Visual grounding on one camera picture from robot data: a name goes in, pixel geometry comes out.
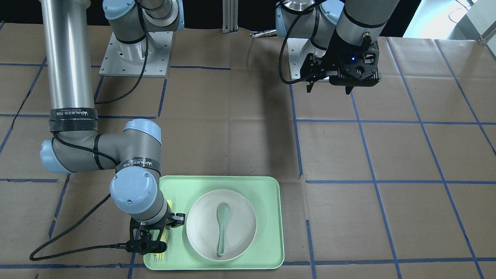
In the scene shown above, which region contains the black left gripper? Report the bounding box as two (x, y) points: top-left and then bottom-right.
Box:
(300, 31), (382, 94)

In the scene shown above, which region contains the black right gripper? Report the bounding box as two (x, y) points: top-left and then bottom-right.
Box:
(128, 211), (186, 254)

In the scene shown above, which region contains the white round plate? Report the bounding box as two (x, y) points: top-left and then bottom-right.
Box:
(186, 189), (257, 262)

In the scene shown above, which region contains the yellow plastic fork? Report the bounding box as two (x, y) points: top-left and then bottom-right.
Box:
(154, 199), (173, 259)

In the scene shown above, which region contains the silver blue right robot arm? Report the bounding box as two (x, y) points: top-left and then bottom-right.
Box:
(30, 0), (185, 261)

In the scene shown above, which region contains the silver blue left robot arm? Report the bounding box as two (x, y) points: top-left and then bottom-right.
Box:
(275, 0), (398, 94)

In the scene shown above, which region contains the teal green plastic spoon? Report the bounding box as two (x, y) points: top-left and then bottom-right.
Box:
(216, 202), (231, 258)

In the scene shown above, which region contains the light green plastic tray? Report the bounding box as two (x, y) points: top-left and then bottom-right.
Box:
(143, 176), (284, 270)

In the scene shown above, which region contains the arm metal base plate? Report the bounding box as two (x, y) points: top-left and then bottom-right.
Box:
(287, 38), (326, 81)
(99, 31), (174, 78)

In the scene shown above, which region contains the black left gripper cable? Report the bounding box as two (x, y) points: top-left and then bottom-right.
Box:
(277, 0), (330, 85)

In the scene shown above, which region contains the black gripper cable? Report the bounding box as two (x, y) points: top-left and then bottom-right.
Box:
(29, 0), (150, 261)
(277, 0), (330, 85)

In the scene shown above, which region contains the aluminium frame post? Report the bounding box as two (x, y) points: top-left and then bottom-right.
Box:
(222, 0), (239, 34)

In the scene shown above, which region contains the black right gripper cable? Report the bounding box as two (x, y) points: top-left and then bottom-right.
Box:
(29, 0), (150, 261)

